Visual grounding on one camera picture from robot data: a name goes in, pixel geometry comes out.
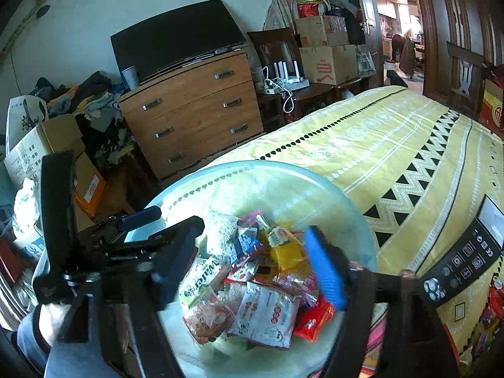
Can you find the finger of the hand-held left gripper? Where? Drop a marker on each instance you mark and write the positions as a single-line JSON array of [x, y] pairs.
[[141, 218], [177, 230]]

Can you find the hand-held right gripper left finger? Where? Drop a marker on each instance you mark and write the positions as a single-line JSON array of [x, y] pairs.
[[173, 279]]

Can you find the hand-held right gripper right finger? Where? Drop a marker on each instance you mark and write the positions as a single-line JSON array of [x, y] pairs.
[[327, 267]]

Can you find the large white snack packet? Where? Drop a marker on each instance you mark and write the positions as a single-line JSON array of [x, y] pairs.
[[267, 315]]

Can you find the pile of assorted snacks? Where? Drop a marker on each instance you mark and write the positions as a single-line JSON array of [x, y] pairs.
[[252, 252]]

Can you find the clear glass bowl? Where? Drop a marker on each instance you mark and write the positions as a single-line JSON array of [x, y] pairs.
[[275, 189]]

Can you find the person's left forearm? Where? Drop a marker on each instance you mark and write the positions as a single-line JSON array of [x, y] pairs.
[[67, 362]]

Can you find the person's left hand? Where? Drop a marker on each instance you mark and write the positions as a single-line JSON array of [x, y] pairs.
[[51, 323]]

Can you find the white plastic bag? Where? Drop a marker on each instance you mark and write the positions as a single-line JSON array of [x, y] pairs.
[[27, 204]]

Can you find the open cardboard box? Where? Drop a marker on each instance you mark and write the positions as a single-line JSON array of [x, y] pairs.
[[35, 153]]

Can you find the dark red carton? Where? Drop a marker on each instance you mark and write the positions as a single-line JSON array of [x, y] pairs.
[[10, 260]]

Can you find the pink patterned cloth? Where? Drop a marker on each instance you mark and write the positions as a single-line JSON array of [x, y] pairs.
[[380, 346]]

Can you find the white paper bag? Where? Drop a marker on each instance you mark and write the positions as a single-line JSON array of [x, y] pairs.
[[25, 120]]

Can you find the heap of clothes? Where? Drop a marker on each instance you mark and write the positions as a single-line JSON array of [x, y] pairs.
[[94, 106]]

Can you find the wooden three-drawer dresser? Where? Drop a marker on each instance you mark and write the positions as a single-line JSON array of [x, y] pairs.
[[193, 118]]

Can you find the yellow patterned bed sheet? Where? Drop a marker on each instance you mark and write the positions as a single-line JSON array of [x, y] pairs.
[[393, 157]]

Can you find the black box with icons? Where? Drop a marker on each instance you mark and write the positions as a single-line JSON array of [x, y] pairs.
[[464, 260]]

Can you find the grey paper cup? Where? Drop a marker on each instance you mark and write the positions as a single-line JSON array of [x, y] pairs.
[[130, 78]]

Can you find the scattered packets heap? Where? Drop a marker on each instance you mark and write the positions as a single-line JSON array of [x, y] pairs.
[[486, 323]]

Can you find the white power strip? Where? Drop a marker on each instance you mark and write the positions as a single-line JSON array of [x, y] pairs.
[[271, 88]]

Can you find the dark wooden side table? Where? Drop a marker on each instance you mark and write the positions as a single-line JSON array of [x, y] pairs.
[[319, 94]]

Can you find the black flat television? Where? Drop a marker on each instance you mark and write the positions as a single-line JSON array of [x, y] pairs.
[[177, 39]]

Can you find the white router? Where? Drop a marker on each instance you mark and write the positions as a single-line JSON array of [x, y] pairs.
[[295, 80]]

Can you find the large red-print cardboard box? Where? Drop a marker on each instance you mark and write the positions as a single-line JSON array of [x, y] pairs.
[[328, 65]]

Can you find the printed plastic bag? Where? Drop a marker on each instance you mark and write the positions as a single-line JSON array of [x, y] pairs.
[[366, 61]]

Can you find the dark wooden chair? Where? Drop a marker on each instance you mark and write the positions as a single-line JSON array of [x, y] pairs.
[[273, 43]]

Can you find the red gold-print box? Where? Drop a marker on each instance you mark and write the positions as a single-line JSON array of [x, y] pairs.
[[494, 110]]

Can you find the carved wooden chair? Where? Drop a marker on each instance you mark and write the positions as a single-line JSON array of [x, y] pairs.
[[464, 75]]

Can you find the small cardboard box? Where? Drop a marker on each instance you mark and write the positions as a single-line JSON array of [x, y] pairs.
[[321, 30]]

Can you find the black bag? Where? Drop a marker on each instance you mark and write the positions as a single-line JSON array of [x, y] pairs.
[[352, 27]]

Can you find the patterned round fabric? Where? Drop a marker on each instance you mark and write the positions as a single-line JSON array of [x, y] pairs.
[[279, 8]]

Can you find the red shopping bag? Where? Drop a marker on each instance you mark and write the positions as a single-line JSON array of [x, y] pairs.
[[311, 10]]

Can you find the white door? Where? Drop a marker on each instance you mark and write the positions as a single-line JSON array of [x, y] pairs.
[[368, 8]]

